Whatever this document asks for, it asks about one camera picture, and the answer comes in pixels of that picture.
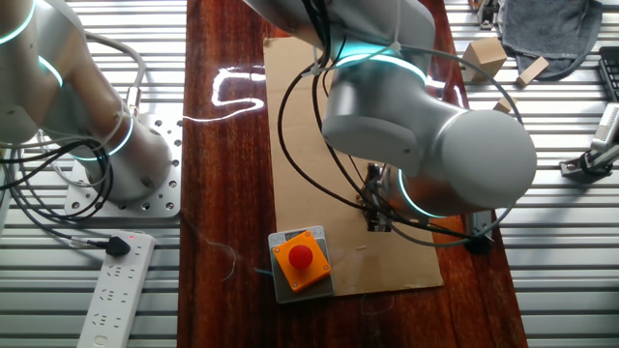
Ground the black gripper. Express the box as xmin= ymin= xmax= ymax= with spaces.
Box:
xmin=365 ymin=162 xmax=394 ymax=234

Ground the big spare wooden block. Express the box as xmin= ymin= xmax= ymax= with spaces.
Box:
xmin=461 ymin=37 xmax=509 ymax=82

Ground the long spare wooden block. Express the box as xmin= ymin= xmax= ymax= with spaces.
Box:
xmin=515 ymin=55 xmax=550 ymax=88

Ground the brown cardboard sheet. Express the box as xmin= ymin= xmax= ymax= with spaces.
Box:
xmin=262 ymin=36 xmax=445 ymax=298

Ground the orange emergency stop button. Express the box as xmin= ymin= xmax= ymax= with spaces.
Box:
xmin=271 ymin=230 xmax=333 ymax=294

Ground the small spare wooden cube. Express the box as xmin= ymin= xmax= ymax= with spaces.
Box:
xmin=491 ymin=96 xmax=517 ymax=116

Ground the aluminium robot mounting plate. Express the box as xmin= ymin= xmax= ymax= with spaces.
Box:
xmin=63 ymin=113 xmax=184 ymax=219

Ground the grey towel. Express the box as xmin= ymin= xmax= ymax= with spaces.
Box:
xmin=500 ymin=0 xmax=604 ymax=82

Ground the black power plug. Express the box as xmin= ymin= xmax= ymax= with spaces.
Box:
xmin=103 ymin=234 xmax=133 ymax=258

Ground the white power strip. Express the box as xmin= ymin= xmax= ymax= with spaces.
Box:
xmin=75 ymin=231 xmax=157 ymax=348

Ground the black keyboard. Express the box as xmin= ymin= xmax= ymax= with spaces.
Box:
xmin=598 ymin=45 xmax=619 ymax=103

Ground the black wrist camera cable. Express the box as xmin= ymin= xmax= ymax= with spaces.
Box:
xmin=311 ymin=0 xmax=485 ymax=242

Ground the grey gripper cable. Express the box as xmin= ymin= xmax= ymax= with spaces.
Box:
xmin=389 ymin=41 xmax=524 ymax=248

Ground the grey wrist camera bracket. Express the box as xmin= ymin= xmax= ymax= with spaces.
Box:
xmin=464 ymin=211 xmax=494 ymax=241

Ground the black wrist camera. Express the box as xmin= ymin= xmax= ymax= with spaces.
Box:
xmin=463 ymin=234 xmax=495 ymax=256

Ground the grey button base plate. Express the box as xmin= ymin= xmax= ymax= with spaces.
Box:
xmin=267 ymin=224 xmax=337 ymax=305

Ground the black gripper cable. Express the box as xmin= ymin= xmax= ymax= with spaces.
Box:
xmin=277 ymin=61 xmax=368 ymax=212

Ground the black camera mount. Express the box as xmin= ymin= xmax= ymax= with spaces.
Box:
xmin=559 ymin=144 xmax=619 ymax=184

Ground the small silver camera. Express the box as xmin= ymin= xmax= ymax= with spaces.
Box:
xmin=588 ymin=101 xmax=619 ymax=156

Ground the black base cable bundle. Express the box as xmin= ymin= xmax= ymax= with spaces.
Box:
xmin=0 ymin=137 xmax=116 ymax=222

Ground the black power cable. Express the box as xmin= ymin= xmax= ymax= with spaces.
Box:
xmin=0 ymin=178 xmax=107 ymax=248

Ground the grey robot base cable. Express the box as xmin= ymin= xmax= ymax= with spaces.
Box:
xmin=79 ymin=28 xmax=147 ymax=117

